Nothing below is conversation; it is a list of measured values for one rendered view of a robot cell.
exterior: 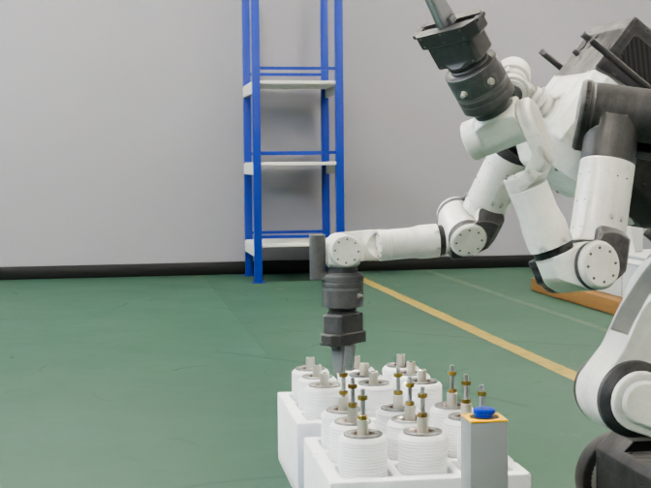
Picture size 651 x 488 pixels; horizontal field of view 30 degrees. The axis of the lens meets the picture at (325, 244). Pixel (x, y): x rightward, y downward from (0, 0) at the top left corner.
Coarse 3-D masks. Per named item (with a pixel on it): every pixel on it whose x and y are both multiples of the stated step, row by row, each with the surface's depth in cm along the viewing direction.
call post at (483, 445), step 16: (464, 432) 220; (480, 432) 216; (496, 432) 217; (464, 448) 220; (480, 448) 217; (496, 448) 217; (464, 464) 221; (480, 464) 217; (496, 464) 217; (464, 480) 221; (480, 480) 217; (496, 480) 217
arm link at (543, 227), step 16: (528, 192) 191; (544, 192) 192; (528, 208) 192; (544, 208) 191; (528, 224) 192; (544, 224) 191; (560, 224) 192; (528, 240) 194; (544, 240) 192; (560, 240) 192; (544, 256) 193; (560, 256) 192; (544, 272) 194; (560, 272) 192; (544, 288) 201; (560, 288) 197; (576, 288) 194
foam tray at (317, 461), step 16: (304, 448) 263; (320, 448) 254; (304, 464) 264; (320, 464) 241; (336, 464) 240; (448, 464) 240; (512, 464) 239; (304, 480) 264; (320, 480) 239; (336, 480) 228; (352, 480) 228; (368, 480) 228; (384, 480) 228; (400, 480) 228; (416, 480) 229; (432, 480) 229; (448, 480) 230; (512, 480) 231; (528, 480) 232
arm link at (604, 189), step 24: (600, 168) 197; (624, 168) 197; (576, 192) 200; (600, 192) 196; (624, 192) 197; (576, 216) 198; (600, 216) 195; (624, 216) 197; (576, 240) 197; (600, 240) 192; (624, 240) 195; (576, 264) 191; (600, 264) 191; (624, 264) 195; (600, 288) 191
